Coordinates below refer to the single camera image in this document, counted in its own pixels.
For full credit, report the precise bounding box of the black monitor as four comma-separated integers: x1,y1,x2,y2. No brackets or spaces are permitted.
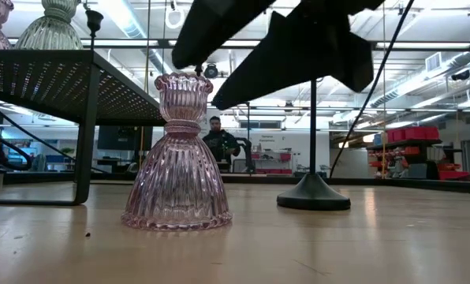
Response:
96,125,154,151

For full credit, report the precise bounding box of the silver ventilation duct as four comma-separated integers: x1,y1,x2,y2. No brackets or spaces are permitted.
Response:
371,50,470,110

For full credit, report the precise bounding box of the white ceiling air vent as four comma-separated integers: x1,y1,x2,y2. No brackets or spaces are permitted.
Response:
424,50,443,72

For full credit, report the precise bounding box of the white hanging ring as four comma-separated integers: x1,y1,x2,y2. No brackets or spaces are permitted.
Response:
165,0,185,30

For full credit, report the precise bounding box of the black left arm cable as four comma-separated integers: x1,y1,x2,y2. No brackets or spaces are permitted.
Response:
0,105,34,171

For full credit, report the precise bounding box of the green ribbed glass candle holder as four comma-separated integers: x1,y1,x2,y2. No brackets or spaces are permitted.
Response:
13,0,84,50

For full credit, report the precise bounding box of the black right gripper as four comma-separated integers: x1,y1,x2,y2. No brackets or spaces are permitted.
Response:
212,0,386,110

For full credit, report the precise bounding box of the person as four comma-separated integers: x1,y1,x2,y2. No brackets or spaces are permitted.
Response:
201,114,242,171

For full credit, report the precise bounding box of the black background frame rig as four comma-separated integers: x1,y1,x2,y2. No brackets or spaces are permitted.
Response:
214,100,252,174

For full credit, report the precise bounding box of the shelf with red bins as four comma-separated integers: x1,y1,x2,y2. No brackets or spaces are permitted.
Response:
367,125,470,181

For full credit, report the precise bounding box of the black perforated metal shelf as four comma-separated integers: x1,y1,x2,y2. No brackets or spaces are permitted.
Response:
0,49,167,206

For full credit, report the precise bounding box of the grey office chair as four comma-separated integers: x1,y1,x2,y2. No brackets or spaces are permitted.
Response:
32,152,47,171

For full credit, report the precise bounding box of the black hanging cable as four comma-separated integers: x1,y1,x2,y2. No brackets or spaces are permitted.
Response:
329,0,416,179

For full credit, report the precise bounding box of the round black ceiling lamp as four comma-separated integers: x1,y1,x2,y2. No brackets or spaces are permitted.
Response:
203,62,219,80

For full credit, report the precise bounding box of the yellow hanging cable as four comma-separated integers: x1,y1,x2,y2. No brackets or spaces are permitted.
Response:
380,0,388,179

